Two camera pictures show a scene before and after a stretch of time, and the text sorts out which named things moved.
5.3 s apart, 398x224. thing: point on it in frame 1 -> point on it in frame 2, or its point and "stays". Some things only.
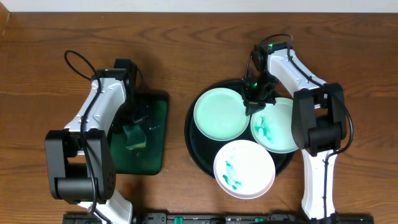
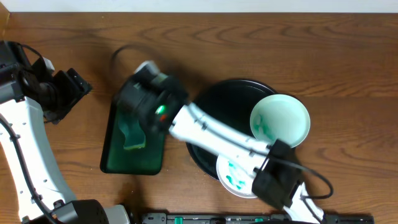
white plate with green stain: x=244 y=169 stays
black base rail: x=222 y=218 stays
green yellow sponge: x=136 y=137 stays
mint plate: x=272 y=128 stays
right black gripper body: x=262 y=92 -> x=175 y=87
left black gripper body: x=137 y=118 -> x=73 y=83
